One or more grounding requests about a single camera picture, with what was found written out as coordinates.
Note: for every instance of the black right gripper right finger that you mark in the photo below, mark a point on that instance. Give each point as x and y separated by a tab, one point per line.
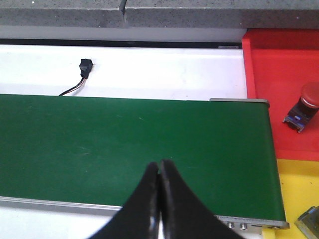
184	215

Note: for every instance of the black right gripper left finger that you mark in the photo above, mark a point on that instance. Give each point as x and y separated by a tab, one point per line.
139	217

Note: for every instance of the yellow push button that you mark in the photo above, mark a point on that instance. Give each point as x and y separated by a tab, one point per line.
308	223

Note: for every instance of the yellow tray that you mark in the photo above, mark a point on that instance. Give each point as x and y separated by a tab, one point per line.
300	190

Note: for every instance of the red tray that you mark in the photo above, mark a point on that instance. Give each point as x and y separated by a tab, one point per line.
278	62

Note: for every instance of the grey stone counter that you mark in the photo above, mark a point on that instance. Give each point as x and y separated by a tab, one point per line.
152	20

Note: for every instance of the aluminium conveyor frame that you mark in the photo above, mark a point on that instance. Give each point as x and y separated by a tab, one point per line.
249	224

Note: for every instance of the black cable connector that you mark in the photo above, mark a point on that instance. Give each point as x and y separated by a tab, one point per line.
85	67

